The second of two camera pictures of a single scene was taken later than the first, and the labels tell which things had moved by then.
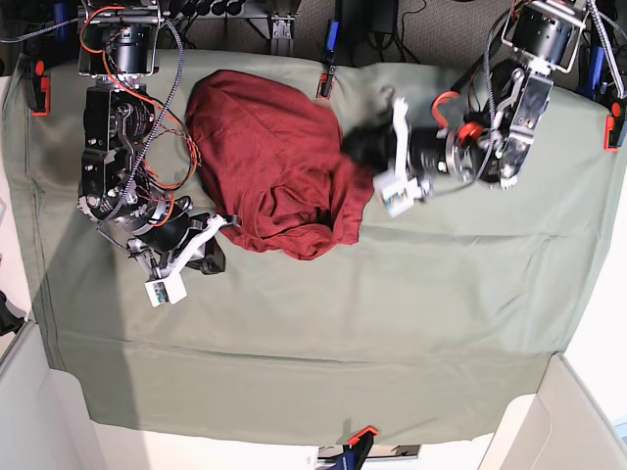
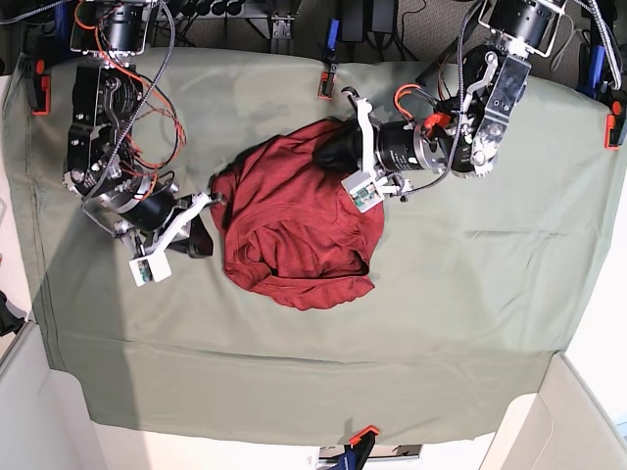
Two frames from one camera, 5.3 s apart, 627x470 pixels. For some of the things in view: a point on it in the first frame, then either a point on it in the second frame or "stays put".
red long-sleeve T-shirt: (273, 159) to (288, 226)
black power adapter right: (383, 16) stays put
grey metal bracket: (281, 43) stays put
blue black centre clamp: (327, 78) stays put
